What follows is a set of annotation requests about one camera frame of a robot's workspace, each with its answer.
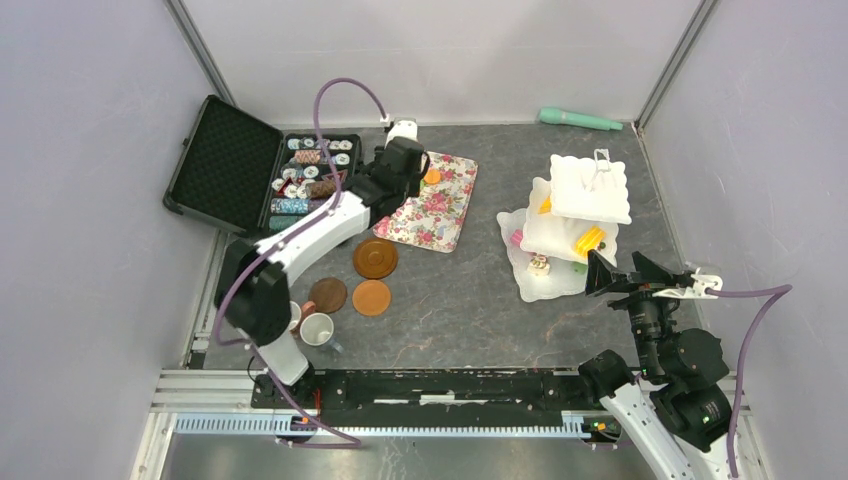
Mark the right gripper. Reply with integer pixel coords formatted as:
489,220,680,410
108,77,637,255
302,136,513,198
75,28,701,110
583,247,686,376

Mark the green cake piece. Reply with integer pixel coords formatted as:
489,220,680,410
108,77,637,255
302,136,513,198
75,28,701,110
571,262,587,275

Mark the yellow cube cake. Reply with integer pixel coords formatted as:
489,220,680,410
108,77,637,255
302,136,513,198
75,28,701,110
574,226,607,258

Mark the white three-tier cake stand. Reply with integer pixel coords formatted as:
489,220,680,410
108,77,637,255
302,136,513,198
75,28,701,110
496,149,632,303

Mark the white decorated cake slice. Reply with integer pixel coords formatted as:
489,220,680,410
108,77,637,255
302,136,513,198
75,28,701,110
527,254,551,276

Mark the yellow wedge cake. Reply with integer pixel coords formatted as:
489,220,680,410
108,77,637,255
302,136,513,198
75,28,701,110
537,196,552,215

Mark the pink cake with cherry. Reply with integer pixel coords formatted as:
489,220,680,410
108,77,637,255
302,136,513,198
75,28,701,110
510,229,523,247

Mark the orange macaron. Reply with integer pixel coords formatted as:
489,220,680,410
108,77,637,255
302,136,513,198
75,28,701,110
423,169,442,185

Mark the large brown saucer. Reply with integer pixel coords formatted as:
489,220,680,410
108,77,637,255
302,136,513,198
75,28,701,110
352,238,399,280

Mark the orange-brown saucer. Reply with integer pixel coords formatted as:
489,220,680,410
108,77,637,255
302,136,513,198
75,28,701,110
352,280,392,317

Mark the white cup grey handle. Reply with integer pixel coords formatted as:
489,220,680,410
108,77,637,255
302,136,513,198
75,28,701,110
299,313,345,353

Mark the white cup pink handle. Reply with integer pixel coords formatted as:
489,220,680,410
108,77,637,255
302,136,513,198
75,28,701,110
288,301,316,335

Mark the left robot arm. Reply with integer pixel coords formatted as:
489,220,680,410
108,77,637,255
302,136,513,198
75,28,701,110
214,138,429,408

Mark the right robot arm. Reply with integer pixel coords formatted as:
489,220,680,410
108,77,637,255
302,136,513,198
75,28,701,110
577,250,735,479

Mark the mint green rolling pin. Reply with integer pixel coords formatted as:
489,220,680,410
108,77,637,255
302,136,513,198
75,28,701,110
538,107,624,131

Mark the floral serving tray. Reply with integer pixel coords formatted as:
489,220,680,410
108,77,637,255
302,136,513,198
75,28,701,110
372,152,479,253

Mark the dark brown saucer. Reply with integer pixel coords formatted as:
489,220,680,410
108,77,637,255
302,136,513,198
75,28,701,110
308,277,348,314

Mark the black poker chip case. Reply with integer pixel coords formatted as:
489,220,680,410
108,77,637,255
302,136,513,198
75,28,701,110
163,95,363,238

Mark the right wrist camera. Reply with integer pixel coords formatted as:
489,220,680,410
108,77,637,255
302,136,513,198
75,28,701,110
681,267,724,300

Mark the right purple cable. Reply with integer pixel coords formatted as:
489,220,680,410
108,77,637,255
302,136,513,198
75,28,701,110
705,284,794,480

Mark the purple cable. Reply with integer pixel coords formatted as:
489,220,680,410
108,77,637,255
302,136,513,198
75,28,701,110
705,284,794,480
210,78,392,452

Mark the black mounting rail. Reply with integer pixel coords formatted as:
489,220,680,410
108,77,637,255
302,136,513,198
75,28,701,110
288,368,608,429

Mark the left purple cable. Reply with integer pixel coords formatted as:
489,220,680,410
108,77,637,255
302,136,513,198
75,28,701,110
210,78,392,452

